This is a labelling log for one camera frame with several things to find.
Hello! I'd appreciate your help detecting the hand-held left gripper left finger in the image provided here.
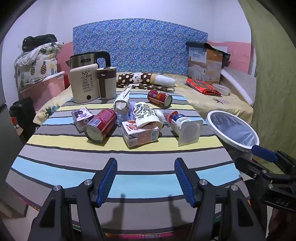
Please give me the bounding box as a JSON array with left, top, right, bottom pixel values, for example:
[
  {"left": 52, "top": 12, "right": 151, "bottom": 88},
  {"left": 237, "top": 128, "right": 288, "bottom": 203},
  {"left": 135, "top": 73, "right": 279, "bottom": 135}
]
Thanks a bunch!
[{"left": 29, "top": 158, "right": 118, "bottom": 241}]

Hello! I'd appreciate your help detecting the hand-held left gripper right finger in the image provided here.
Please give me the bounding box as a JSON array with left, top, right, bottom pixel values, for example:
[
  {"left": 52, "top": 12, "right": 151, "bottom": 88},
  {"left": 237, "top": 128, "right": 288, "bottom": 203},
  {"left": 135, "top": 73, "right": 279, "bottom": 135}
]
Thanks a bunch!
[{"left": 174, "top": 158, "right": 266, "bottom": 241}]

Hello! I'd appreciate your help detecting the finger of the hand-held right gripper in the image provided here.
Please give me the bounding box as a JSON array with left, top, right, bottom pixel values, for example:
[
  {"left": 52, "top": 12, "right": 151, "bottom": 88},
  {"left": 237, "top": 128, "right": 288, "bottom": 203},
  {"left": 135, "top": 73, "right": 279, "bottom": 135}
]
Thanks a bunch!
[
  {"left": 252, "top": 145, "right": 296, "bottom": 173},
  {"left": 235, "top": 157, "right": 287, "bottom": 184}
]

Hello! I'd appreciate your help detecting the translucent plastic trash bag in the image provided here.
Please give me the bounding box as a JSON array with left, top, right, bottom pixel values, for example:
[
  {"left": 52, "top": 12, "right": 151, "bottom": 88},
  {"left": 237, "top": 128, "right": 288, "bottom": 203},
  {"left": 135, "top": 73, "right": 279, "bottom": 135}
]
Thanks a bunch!
[{"left": 211, "top": 113, "right": 258, "bottom": 149}]

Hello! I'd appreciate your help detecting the red and white drink carton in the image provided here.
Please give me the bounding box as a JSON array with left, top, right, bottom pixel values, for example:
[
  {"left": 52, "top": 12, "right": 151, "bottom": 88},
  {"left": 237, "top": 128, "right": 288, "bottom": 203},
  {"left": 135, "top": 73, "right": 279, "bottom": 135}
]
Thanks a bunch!
[{"left": 121, "top": 120, "right": 160, "bottom": 149}]

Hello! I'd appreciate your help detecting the white yogurt cup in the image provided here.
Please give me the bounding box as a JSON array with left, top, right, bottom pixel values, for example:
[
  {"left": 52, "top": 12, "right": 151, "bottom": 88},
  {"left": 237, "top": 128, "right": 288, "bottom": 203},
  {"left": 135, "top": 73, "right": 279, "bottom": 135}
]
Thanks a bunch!
[{"left": 171, "top": 113, "right": 204, "bottom": 146}]

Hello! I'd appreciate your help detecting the red drink can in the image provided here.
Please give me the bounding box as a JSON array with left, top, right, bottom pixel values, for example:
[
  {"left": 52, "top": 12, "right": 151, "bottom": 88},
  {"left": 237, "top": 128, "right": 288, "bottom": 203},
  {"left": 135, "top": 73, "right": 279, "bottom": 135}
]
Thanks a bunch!
[
  {"left": 147, "top": 89, "right": 173, "bottom": 109},
  {"left": 84, "top": 108, "right": 117, "bottom": 144}
]

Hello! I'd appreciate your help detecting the white round trash bin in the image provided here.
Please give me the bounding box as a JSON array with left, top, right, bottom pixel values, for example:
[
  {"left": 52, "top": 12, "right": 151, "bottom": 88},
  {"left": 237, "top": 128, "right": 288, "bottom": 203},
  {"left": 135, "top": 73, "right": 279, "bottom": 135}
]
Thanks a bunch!
[{"left": 206, "top": 110, "right": 260, "bottom": 160}]

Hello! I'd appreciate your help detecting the purple drink carton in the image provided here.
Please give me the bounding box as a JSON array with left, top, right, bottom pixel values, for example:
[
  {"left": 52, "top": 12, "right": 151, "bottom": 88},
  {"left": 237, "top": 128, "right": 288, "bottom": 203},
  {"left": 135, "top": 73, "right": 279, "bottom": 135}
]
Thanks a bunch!
[{"left": 71, "top": 107, "right": 95, "bottom": 133}]

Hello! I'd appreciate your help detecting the red plastic wrapper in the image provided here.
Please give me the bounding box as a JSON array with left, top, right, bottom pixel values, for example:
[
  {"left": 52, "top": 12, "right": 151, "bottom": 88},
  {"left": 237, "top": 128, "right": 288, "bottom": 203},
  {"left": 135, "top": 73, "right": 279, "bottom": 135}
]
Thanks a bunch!
[{"left": 162, "top": 110, "right": 179, "bottom": 126}]

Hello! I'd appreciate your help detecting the patterned paper cup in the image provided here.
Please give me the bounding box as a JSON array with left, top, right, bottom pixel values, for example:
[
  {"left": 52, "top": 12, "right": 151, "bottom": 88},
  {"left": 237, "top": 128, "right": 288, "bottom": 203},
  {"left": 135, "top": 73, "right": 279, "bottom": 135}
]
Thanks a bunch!
[{"left": 133, "top": 102, "right": 165, "bottom": 129}]

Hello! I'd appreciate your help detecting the white paper wrapper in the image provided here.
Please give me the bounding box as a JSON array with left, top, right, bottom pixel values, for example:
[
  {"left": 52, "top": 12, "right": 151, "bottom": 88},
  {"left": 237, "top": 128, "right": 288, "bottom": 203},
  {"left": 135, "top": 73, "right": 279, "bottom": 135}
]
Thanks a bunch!
[{"left": 113, "top": 86, "right": 132, "bottom": 112}]

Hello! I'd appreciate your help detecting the striped tablecloth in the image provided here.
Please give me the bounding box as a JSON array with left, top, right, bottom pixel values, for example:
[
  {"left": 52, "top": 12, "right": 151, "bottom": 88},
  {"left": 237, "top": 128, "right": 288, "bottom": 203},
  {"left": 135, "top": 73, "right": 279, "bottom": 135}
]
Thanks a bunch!
[{"left": 5, "top": 91, "right": 243, "bottom": 237}]

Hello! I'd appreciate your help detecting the green curtain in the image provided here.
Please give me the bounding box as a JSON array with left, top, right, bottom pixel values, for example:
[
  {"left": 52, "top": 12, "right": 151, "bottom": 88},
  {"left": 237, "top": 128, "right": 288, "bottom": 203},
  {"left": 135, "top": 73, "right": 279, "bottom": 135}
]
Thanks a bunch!
[{"left": 238, "top": 0, "right": 296, "bottom": 163}]

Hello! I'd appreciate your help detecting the white foam board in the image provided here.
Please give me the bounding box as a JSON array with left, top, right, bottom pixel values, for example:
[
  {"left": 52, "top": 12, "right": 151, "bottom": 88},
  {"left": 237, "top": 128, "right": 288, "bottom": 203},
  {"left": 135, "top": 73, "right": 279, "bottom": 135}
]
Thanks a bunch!
[{"left": 220, "top": 68, "right": 257, "bottom": 105}]

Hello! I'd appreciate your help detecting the clear plastic bowl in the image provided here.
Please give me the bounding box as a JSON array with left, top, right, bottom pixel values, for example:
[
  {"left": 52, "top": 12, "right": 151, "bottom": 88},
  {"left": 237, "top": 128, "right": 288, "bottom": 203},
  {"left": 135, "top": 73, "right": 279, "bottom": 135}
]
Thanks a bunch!
[{"left": 212, "top": 83, "right": 230, "bottom": 96}]

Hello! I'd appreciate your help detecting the red plaid cloth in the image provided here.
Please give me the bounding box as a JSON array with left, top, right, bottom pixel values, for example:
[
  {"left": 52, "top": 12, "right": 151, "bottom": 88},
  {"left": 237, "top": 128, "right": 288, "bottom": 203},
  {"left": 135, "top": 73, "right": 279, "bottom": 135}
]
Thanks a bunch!
[{"left": 186, "top": 78, "right": 222, "bottom": 96}]

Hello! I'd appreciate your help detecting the beige cup with brown lid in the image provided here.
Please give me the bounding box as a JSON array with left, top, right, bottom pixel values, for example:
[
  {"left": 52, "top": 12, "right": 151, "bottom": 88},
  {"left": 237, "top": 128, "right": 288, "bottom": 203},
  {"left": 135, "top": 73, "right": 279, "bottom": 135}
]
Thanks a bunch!
[{"left": 96, "top": 66, "right": 117, "bottom": 100}]

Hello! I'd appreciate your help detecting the beige water warmer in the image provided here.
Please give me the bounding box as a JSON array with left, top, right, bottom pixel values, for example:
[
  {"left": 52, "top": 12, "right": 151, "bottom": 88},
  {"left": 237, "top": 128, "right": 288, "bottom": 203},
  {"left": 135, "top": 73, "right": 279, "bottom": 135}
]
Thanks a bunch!
[{"left": 70, "top": 64, "right": 101, "bottom": 104}]

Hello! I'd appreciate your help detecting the grey cabinet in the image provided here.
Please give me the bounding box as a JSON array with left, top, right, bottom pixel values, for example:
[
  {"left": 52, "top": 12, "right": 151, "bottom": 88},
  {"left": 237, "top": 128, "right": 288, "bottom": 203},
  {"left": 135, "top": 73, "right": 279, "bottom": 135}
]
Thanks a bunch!
[{"left": 0, "top": 102, "right": 29, "bottom": 219}]

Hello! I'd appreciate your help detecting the cardboard bedding box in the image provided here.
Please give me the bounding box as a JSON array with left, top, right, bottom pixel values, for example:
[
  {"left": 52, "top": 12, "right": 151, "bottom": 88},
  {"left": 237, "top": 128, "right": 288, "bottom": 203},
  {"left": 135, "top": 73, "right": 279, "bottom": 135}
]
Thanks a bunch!
[{"left": 188, "top": 45, "right": 223, "bottom": 85}]

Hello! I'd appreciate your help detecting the brown polka dot blanket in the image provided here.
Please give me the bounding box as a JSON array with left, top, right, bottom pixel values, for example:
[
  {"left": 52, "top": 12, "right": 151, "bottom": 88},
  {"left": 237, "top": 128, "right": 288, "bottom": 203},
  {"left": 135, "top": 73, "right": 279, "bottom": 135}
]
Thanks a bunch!
[{"left": 116, "top": 71, "right": 176, "bottom": 93}]

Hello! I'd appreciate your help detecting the pink storage box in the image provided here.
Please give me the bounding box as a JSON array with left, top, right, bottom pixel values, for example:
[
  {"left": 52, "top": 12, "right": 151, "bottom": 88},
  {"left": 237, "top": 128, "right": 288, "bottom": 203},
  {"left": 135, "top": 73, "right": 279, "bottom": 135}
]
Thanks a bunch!
[{"left": 20, "top": 71, "right": 71, "bottom": 112}]

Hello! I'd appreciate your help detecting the black backpack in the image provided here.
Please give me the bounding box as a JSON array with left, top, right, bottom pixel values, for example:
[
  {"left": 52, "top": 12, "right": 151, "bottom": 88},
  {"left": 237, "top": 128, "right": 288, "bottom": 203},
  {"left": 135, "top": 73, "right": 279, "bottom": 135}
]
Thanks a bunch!
[{"left": 9, "top": 97, "right": 36, "bottom": 142}]

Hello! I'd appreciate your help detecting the stainless steel electric kettle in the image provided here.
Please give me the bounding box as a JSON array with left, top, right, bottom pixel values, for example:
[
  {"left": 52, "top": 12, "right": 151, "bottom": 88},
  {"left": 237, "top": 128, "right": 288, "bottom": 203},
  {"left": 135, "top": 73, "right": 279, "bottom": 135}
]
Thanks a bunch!
[{"left": 65, "top": 51, "right": 112, "bottom": 72}]

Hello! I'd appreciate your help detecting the pineapple print quilt bundle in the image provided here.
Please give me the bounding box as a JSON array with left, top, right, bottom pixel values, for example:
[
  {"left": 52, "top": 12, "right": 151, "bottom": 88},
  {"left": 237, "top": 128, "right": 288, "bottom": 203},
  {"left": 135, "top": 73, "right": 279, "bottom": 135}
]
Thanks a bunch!
[{"left": 14, "top": 42, "right": 65, "bottom": 92}]

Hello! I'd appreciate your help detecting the blue floral headboard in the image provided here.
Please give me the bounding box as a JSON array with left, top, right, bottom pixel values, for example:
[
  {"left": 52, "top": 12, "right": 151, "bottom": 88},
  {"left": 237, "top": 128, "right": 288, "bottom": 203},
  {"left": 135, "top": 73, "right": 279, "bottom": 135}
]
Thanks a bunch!
[{"left": 73, "top": 18, "right": 208, "bottom": 77}]

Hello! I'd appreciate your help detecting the black cloth bag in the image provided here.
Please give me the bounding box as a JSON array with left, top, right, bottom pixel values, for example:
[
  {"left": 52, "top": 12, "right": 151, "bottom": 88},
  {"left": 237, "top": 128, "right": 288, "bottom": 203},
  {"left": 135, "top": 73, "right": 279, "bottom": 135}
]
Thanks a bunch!
[{"left": 22, "top": 34, "right": 58, "bottom": 52}]

